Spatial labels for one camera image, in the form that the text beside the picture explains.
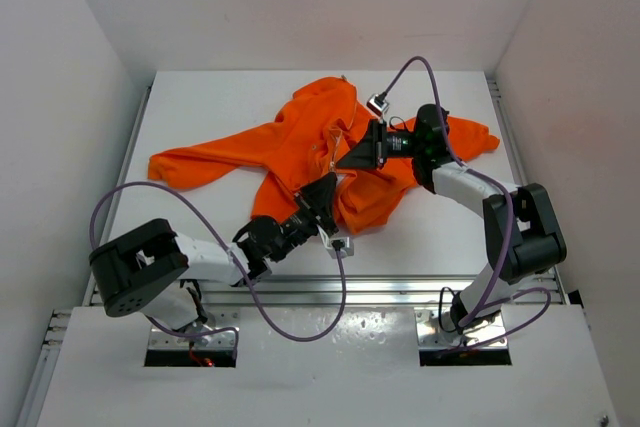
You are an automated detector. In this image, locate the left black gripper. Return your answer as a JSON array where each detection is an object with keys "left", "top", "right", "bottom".
[{"left": 269, "top": 170, "right": 338, "bottom": 262}]

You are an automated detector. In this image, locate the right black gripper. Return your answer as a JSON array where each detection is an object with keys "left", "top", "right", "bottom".
[{"left": 336, "top": 120, "right": 424, "bottom": 171}]

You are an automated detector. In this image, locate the orange zip jacket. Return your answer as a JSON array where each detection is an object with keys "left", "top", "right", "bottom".
[{"left": 147, "top": 75, "right": 501, "bottom": 236}]

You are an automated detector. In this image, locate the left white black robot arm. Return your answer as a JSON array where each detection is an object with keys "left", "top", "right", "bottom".
[{"left": 89, "top": 172, "right": 337, "bottom": 331}]

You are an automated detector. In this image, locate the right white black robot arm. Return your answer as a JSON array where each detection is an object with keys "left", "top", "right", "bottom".
[{"left": 337, "top": 104, "right": 567, "bottom": 333}]

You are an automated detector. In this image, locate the white front cover panel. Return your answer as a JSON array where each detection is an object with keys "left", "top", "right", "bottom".
[{"left": 39, "top": 306, "right": 618, "bottom": 426}]

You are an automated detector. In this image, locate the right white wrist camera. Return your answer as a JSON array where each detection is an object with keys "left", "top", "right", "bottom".
[{"left": 366, "top": 93, "right": 389, "bottom": 123}]

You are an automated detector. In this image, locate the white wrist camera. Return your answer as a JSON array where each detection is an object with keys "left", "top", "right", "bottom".
[
  {"left": 366, "top": 93, "right": 389, "bottom": 123},
  {"left": 319, "top": 229, "right": 354, "bottom": 259}
]

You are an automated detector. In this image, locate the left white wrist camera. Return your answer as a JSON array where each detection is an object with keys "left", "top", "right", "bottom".
[{"left": 319, "top": 229, "right": 354, "bottom": 259}]

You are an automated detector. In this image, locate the aluminium extrusion rail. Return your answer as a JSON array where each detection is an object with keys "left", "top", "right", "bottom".
[{"left": 89, "top": 274, "right": 566, "bottom": 306}]

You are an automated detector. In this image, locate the right black thin cable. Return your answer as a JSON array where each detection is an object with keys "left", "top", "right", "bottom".
[{"left": 437, "top": 285, "right": 459, "bottom": 332}]

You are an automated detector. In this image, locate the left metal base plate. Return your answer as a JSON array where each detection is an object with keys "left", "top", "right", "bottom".
[{"left": 147, "top": 314, "right": 239, "bottom": 351}]

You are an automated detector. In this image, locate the metal base plate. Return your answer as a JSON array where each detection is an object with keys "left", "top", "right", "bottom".
[
  {"left": 147, "top": 314, "right": 239, "bottom": 351},
  {"left": 414, "top": 308, "right": 506, "bottom": 351}
]

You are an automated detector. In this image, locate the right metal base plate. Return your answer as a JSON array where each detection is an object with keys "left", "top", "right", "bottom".
[{"left": 414, "top": 308, "right": 506, "bottom": 351}]

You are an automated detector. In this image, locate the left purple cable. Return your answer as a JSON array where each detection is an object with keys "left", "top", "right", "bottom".
[{"left": 88, "top": 181, "right": 348, "bottom": 348}]

